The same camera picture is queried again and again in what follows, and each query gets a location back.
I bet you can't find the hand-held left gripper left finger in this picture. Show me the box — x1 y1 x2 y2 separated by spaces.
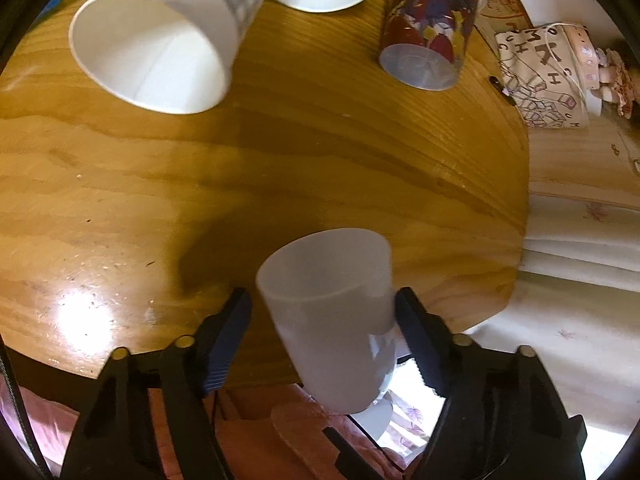
59 287 253 480

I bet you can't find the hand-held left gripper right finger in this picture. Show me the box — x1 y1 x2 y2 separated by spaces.
393 287 587 480

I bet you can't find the translucent white plastic cup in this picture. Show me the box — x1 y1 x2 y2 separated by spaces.
255 228 399 415

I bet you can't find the cartoon print plastic cup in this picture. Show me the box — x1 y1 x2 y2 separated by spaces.
378 0 489 91

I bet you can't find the grey checkered paper cup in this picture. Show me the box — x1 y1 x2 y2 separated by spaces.
69 0 279 115

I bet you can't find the pink cloth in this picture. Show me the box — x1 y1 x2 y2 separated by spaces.
10 382 416 480

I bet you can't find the printed fabric pouch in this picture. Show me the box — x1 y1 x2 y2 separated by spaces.
494 22 604 130

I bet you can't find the plush toy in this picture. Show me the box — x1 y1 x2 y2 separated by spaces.
595 47 637 121

